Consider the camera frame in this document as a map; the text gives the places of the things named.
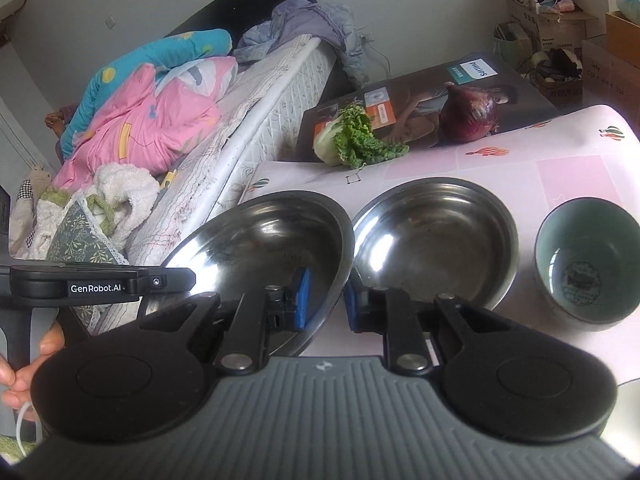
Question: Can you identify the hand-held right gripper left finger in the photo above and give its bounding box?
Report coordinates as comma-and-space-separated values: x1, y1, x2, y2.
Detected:
140, 266, 314, 376

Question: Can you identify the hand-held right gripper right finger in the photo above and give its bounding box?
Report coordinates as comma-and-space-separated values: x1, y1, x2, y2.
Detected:
343, 268, 497, 376

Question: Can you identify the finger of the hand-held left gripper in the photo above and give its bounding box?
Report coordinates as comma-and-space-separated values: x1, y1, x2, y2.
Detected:
136, 267, 197, 295

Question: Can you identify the wide shallow steel bowl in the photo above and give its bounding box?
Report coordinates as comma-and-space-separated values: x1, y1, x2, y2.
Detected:
137, 189, 357, 357

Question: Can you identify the deep steel bowl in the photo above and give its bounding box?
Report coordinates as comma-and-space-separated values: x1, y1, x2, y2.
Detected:
352, 177, 521, 312

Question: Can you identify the teal ceramic bowl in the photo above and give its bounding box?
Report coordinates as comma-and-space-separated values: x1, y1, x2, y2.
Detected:
533, 197, 640, 332

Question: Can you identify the person's left hand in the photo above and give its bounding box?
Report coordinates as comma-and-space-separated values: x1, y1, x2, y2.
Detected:
0, 322, 66, 422

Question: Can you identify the green floral cushion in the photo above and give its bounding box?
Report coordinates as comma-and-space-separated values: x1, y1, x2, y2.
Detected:
47, 194, 132, 267

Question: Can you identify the cream checked cloth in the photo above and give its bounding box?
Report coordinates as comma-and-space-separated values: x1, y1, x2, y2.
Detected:
7, 164, 67, 262

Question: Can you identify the white fluffy blanket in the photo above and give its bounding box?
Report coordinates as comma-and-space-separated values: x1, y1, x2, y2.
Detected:
91, 162, 161, 247

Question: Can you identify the pink and blue blanket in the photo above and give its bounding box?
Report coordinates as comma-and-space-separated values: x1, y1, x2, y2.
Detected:
52, 27, 239, 192

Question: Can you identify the napa cabbage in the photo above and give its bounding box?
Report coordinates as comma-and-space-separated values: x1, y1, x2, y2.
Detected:
313, 104, 411, 169

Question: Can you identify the white quilted mattress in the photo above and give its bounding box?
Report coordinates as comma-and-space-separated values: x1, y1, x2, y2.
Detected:
87, 34, 342, 336

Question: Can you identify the pink printed tablecloth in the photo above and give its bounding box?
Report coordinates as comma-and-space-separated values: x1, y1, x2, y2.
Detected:
239, 104, 640, 403

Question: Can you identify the flat printed appliance box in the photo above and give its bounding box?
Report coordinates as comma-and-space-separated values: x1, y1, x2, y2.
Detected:
297, 52, 562, 162

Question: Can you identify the red onion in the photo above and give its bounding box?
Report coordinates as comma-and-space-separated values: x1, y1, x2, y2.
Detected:
438, 83, 501, 144

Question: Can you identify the grey purple clothing pile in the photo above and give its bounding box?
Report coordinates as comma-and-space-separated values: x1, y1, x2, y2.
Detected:
232, 0, 372, 92

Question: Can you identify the black headboard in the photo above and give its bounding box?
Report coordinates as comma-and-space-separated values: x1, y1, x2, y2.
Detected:
164, 0, 322, 42

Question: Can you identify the pale green bag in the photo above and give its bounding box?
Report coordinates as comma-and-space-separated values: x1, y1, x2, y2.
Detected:
492, 22, 536, 69

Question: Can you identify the small cardboard box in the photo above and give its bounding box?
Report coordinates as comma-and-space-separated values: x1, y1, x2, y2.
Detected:
532, 47, 586, 104

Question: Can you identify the cluttered open cardboard box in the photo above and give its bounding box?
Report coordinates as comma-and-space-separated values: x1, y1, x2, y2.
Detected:
484, 0, 602, 52

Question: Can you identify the large grey-sided cardboard box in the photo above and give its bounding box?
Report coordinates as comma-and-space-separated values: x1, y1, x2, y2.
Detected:
582, 35, 640, 112

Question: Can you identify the shallow open cardboard box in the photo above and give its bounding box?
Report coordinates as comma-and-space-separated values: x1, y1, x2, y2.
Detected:
604, 10, 640, 69

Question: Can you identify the teal white plastic bag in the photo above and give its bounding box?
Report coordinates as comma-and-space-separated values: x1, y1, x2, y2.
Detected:
612, 0, 640, 24

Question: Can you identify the thin white cable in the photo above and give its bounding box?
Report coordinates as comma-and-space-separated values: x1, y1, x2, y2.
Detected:
14, 402, 44, 462

